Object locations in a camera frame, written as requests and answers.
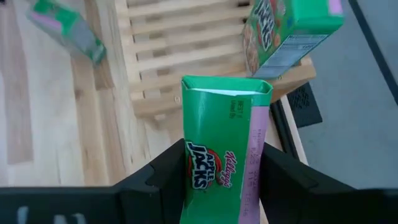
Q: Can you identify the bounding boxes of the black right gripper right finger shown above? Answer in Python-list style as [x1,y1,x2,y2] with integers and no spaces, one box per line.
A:
[259,142,355,224]

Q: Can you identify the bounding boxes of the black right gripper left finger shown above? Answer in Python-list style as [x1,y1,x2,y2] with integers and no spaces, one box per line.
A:
[114,139,187,224]

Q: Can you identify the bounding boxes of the green Apple Jacks cereal box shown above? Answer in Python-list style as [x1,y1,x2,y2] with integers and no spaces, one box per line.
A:
[26,0,107,66]
[242,0,345,80]
[179,74,274,224]

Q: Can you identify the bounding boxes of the wooden slatted shelf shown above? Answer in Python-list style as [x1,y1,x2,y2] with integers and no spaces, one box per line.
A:
[83,0,317,150]

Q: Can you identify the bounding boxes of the black vented box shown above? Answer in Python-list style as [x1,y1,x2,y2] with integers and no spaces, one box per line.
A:
[285,82,323,129]

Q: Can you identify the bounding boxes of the black aluminium rig frame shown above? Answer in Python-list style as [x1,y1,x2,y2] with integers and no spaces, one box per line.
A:
[269,99,301,159]

